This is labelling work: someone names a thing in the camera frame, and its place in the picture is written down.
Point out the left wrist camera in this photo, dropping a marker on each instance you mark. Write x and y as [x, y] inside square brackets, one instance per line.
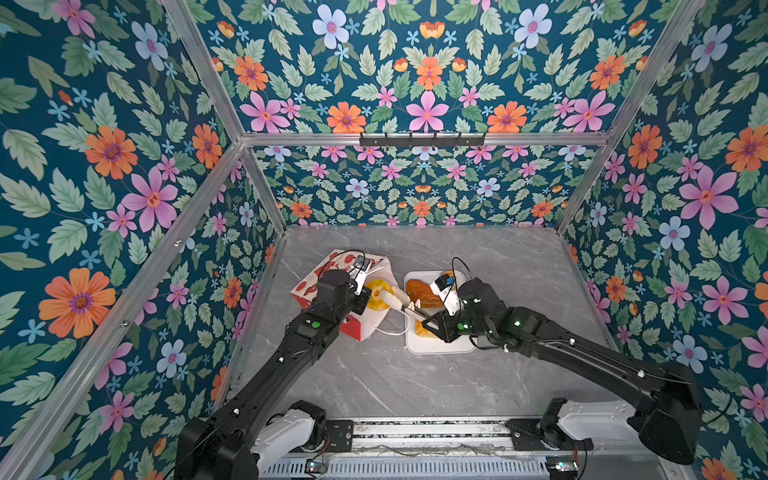
[359, 272]

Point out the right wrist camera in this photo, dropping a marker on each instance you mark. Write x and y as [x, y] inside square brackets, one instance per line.
[447, 292]

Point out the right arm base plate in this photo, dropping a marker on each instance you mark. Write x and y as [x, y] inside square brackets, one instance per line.
[534, 434]

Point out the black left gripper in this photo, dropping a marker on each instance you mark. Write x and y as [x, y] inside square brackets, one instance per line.
[363, 300]

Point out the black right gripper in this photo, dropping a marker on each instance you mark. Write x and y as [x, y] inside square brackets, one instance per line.
[442, 322]

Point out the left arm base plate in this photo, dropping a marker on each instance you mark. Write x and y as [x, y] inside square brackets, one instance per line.
[335, 436]

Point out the red white paper bag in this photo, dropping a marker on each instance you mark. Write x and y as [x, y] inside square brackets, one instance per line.
[369, 275]

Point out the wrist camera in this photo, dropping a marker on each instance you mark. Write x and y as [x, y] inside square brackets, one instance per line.
[359, 272]
[447, 292]

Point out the white perforated cable duct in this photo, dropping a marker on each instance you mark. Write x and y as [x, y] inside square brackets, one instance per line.
[410, 468]

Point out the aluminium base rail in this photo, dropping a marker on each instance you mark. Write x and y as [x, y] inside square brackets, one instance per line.
[483, 433]

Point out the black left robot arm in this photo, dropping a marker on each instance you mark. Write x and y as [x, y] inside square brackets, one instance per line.
[242, 439]

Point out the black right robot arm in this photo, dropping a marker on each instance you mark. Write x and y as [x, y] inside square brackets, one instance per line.
[666, 401]

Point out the black hook rail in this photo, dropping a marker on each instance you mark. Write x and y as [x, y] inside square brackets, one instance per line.
[439, 140]

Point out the yellow ring bread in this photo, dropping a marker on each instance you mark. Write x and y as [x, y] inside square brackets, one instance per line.
[376, 301]

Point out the small golden bread roll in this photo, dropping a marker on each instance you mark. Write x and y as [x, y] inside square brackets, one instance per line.
[422, 332]

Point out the orange triangular pastry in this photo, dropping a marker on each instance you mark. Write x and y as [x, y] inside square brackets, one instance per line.
[421, 293]

